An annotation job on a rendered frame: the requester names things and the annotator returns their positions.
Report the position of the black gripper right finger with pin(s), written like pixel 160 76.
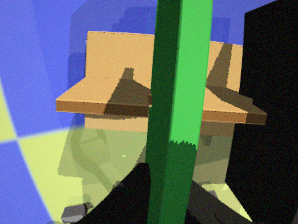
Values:
pixel 204 208

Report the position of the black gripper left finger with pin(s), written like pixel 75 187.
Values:
pixel 128 203

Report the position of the green board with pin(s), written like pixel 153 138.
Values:
pixel 180 62

